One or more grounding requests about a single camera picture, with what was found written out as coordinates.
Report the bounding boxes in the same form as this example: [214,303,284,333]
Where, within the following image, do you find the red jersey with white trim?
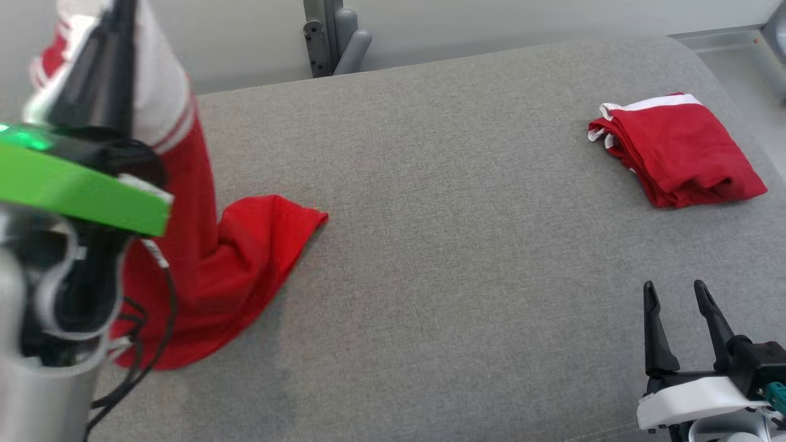
[28,0,330,373]

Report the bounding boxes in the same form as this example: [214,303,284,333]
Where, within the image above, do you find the grey metal post with bracket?
[302,0,373,79]

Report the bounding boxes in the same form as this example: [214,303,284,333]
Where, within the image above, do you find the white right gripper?
[636,279,786,442]

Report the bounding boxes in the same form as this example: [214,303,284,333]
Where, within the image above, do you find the grey fabric sofa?
[86,36,786,442]

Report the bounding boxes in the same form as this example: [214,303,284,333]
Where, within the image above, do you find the red shorts with white stripe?
[587,92,769,209]

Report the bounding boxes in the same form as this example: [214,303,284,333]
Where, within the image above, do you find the teal right camera connector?
[764,381,786,416]

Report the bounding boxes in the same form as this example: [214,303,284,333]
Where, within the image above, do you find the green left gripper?
[0,0,176,246]

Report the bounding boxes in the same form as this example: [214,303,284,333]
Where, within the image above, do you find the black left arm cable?
[85,239,180,433]

